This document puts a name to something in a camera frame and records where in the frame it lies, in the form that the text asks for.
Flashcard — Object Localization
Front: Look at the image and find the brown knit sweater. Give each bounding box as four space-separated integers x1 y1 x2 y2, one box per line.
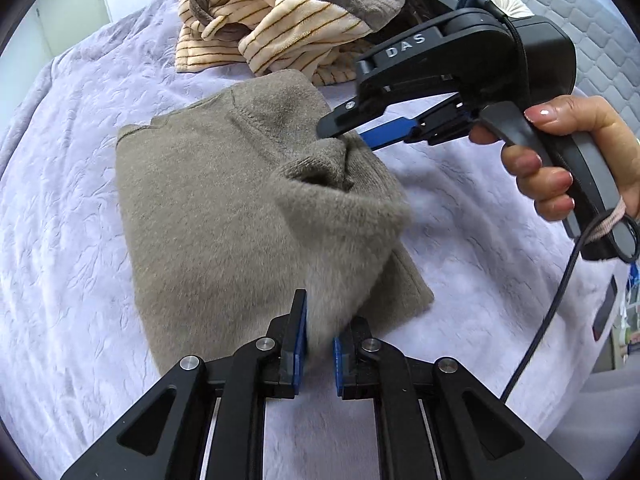
115 70 433 372

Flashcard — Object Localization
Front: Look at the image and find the person's right hand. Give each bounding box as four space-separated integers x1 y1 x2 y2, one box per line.
501 96 639 222

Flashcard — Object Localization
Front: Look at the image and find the cream striped fleece garment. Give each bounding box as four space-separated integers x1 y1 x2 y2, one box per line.
175 0 406 87

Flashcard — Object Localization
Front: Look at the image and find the lavender textured bed blanket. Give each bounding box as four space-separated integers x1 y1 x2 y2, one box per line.
0 0 632 480

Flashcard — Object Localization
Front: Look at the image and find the grey quilted headboard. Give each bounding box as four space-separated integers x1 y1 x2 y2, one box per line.
521 0 639 132

